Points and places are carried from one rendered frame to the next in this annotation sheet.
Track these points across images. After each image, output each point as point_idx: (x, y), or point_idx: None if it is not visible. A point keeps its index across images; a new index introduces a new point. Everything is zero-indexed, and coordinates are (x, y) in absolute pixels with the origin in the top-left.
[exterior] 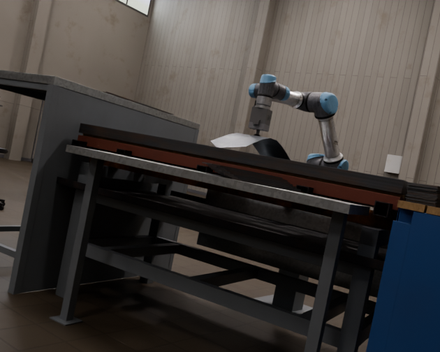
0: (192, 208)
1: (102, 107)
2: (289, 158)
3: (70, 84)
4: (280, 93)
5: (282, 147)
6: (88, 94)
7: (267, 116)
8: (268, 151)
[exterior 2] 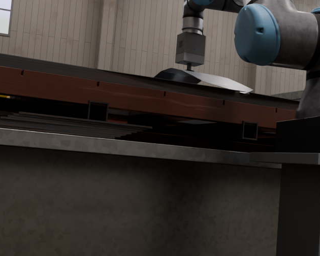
0: None
1: None
2: (200, 80)
3: (282, 96)
4: (189, 1)
5: (182, 70)
6: (298, 97)
7: (179, 43)
8: (222, 81)
